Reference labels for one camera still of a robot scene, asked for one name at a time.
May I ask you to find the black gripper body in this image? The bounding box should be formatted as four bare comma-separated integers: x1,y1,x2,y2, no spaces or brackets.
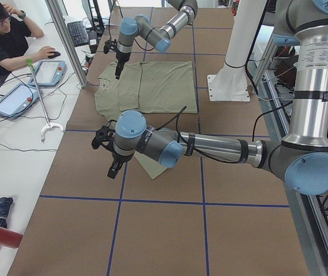
110,150,135,170
116,51,130,69

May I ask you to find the green long-sleeve shirt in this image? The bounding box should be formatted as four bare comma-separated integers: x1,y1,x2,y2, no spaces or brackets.
94,62,198,178

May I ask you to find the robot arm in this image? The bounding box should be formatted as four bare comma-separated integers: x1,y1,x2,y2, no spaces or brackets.
113,1,198,79
108,1,328,195

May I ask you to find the black power adapter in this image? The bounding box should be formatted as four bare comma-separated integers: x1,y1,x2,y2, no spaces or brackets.
87,30,99,53

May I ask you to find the black keyboard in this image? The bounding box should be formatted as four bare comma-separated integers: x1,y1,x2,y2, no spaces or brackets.
67,21,89,47

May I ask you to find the black computer mouse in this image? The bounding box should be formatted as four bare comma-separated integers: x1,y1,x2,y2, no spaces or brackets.
48,51,60,59

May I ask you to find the far teach pendant tablet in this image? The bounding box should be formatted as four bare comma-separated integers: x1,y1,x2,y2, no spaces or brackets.
35,60,66,87

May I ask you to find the teach pendant tablet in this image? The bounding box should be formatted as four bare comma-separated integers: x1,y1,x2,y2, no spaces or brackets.
35,60,66,87
0,84,39,118

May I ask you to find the white reacher grabber stick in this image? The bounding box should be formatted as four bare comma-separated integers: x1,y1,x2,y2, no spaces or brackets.
26,58,64,142

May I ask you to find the near teach pendant tablet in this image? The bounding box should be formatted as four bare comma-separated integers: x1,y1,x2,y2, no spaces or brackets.
0,84,39,118

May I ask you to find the person in black shirt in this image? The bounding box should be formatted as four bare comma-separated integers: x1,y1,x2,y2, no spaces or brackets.
0,2,56,85

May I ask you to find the folded dark blue umbrella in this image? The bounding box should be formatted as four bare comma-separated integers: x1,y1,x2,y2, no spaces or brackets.
0,197,13,228

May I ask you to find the red cylinder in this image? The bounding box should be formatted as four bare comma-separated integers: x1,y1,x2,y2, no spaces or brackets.
0,223,24,249

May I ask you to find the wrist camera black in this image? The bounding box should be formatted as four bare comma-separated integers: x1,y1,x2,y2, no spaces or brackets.
91,120,117,152
103,39,117,54

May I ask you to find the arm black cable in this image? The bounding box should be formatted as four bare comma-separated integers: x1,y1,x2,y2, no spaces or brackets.
152,105,251,163

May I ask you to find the aluminium frame post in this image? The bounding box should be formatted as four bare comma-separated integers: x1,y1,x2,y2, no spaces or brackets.
45,0,87,88

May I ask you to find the white pedestal column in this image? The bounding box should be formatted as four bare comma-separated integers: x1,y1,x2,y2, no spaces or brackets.
207,0,268,102

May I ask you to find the aluminium frame rack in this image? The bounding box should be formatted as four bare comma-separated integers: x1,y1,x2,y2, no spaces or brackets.
253,29,328,275

